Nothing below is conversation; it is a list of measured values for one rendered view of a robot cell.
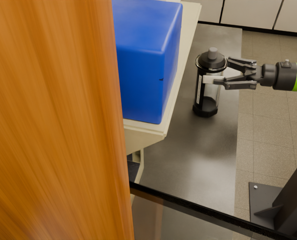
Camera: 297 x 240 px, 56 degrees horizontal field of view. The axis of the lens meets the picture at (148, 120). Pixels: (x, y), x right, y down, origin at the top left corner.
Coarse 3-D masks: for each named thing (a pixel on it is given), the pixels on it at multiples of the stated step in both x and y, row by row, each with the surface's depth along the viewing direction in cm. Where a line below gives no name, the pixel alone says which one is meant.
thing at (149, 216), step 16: (144, 192) 37; (160, 192) 37; (144, 208) 41; (160, 208) 39; (176, 208) 37; (192, 208) 36; (144, 224) 45; (160, 224) 43; (176, 224) 40; (192, 224) 39; (208, 224) 37; (224, 224) 35; (240, 224) 34
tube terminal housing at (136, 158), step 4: (136, 152) 88; (140, 152) 82; (136, 156) 88; (140, 156) 84; (128, 160) 86; (136, 160) 87; (140, 160) 85; (140, 164) 85; (140, 168) 86; (140, 172) 88; (136, 176) 83; (140, 176) 89; (136, 180) 84
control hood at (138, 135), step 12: (192, 12) 47; (192, 24) 44; (180, 36) 42; (192, 36) 42; (180, 48) 40; (180, 60) 38; (180, 72) 36; (168, 108) 31; (132, 120) 30; (168, 120) 30; (132, 132) 30; (144, 132) 29; (156, 132) 29; (132, 144) 31; (144, 144) 31
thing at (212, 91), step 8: (224, 56) 95; (200, 64) 93; (208, 72) 91; (216, 72) 91; (208, 88) 97; (216, 88) 97; (208, 96) 99; (216, 96) 101; (208, 104) 102; (216, 104) 104
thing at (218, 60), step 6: (210, 48) 91; (204, 54) 94; (210, 54) 91; (216, 54) 91; (198, 60) 94; (204, 60) 92; (210, 60) 91; (216, 60) 91; (222, 60) 91; (204, 66) 92; (210, 66) 91; (216, 66) 91
